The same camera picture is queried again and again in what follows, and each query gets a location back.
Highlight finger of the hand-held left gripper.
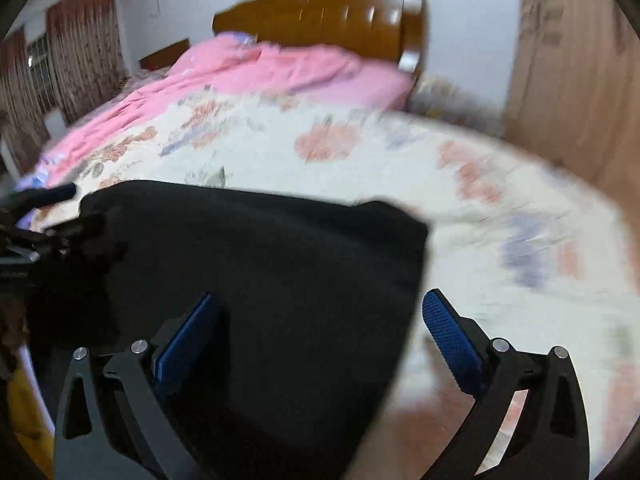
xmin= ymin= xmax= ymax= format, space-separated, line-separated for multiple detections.
xmin=12 ymin=182 xmax=79 ymax=213
xmin=35 ymin=211 xmax=128 ymax=266

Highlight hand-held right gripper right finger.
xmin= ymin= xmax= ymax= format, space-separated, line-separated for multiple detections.
xmin=421 ymin=288 xmax=591 ymax=480

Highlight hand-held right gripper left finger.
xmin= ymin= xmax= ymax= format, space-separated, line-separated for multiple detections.
xmin=52 ymin=291 xmax=226 ymax=480

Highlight black pants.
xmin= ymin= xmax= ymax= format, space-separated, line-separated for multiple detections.
xmin=27 ymin=180 xmax=432 ymax=480

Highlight patterned red curtain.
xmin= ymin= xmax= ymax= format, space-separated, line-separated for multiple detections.
xmin=45 ymin=0 xmax=128 ymax=126
xmin=0 ymin=27 xmax=52 ymax=177

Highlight floral bed sheet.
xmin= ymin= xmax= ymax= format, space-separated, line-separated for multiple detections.
xmin=15 ymin=92 xmax=640 ymax=480

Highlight window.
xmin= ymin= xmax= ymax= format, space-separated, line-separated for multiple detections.
xmin=26 ymin=34 xmax=57 ymax=113

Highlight pink quilt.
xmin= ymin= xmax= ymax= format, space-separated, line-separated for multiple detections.
xmin=37 ymin=31 xmax=417 ymax=188

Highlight wooden wardrobe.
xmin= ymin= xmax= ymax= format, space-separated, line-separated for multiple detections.
xmin=502 ymin=0 xmax=640 ymax=213

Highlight wooden headboard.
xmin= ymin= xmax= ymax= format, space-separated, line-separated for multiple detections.
xmin=212 ymin=0 xmax=432 ymax=75

